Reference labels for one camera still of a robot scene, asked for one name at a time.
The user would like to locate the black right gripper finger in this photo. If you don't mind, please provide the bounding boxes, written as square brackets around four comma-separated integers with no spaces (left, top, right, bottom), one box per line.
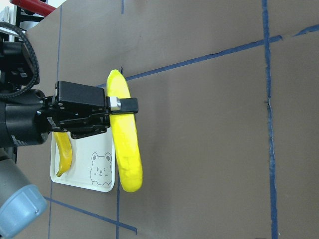
[106,97,139,115]

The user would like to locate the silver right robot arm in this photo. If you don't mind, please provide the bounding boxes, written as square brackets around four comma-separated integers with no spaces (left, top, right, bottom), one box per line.
[0,81,138,239]

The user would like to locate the yellow banana moved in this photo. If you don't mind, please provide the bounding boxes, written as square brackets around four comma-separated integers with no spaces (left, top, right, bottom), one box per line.
[53,132,72,177]
[106,69,143,193]

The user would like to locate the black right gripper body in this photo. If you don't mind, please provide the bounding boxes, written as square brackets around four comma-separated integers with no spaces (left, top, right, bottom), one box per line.
[0,81,110,147]

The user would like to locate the white rectangular plastic tray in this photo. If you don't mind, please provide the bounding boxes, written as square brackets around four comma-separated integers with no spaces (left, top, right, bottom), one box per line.
[50,128,115,192]

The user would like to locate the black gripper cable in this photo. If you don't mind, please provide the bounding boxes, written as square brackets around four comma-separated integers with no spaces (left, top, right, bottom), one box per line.
[0,21,40,99]

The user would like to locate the red fire extinguisher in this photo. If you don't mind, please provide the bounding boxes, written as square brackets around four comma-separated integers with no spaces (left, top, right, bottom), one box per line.
[9,0,56,16]

